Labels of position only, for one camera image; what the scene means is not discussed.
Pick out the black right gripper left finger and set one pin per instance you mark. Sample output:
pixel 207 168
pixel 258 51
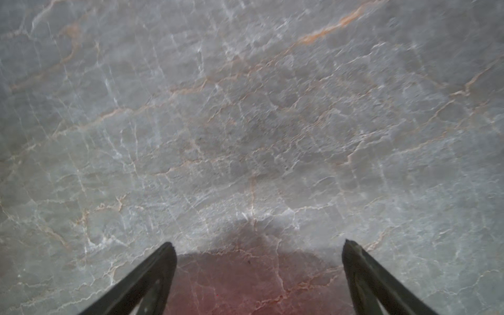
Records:
pixel 145 289

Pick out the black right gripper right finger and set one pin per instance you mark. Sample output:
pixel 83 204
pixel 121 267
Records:
pixel 374 289

